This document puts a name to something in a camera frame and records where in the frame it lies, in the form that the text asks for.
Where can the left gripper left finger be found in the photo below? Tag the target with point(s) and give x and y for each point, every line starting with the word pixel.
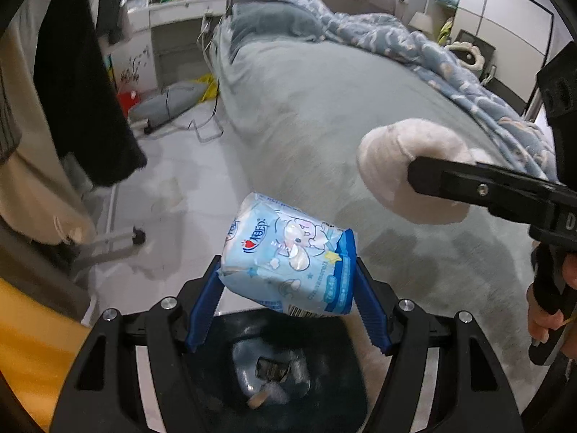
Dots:
pixel 203 311

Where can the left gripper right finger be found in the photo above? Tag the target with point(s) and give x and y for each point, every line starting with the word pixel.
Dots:
pixel 373 315

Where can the blue tissue pack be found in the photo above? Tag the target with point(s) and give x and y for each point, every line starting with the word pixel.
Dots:
pixel 287 261

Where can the white fluffy sock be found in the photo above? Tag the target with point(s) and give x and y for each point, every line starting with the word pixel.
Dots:
pixel 383 159

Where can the dark teal trash bin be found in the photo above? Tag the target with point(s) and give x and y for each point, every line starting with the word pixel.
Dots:
pixel 324 392

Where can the person's right hand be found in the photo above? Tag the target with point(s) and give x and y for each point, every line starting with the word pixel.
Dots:
pixel 541 323

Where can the blue cloud pattern blanket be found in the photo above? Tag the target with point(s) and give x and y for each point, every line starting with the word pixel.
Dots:
pixel 522 143

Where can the white cloud shaped ornament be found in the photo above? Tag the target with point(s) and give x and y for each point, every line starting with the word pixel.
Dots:
pixel 468 55

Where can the yellow curtain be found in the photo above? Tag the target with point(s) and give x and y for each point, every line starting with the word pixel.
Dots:
pixel 38 348

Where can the white wardrobe cabinet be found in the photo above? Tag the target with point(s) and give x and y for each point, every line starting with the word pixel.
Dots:
pixel 514 37

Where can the grey floor cushion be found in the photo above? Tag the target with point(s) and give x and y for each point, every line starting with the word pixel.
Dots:
pixel 170 103

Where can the bedside table lamp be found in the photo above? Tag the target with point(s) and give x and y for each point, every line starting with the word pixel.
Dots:
pixel 422 23

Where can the red storage box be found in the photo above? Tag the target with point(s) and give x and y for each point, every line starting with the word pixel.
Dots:
pixel 127 100

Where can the white vanity desk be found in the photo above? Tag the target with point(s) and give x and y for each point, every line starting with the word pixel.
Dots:
pixel 163 44

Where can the dark teal pillow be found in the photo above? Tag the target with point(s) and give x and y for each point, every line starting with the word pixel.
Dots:
pixel 269 21

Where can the dark grey hanging vest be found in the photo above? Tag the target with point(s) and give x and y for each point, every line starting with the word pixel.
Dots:
pixel 108 25

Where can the white clothes rack frame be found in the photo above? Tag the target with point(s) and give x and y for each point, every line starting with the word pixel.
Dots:
pixel 103 244

